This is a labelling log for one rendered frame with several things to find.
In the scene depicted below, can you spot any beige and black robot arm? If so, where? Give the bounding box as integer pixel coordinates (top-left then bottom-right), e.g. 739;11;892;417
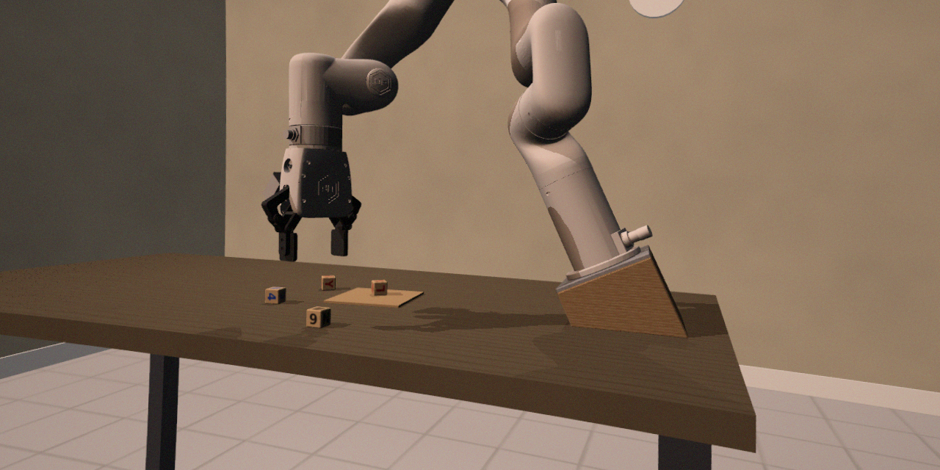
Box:
283;0;653;281

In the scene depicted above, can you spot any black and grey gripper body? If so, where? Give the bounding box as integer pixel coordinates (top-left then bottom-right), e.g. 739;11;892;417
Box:
280;145;352;218

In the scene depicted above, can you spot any tan flat mat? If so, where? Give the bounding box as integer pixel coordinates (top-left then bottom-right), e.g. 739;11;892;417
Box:
324;288;424;308

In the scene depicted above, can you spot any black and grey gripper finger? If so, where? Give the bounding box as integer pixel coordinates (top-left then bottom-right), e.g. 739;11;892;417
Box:
329;196;361;256
261;185;302;261

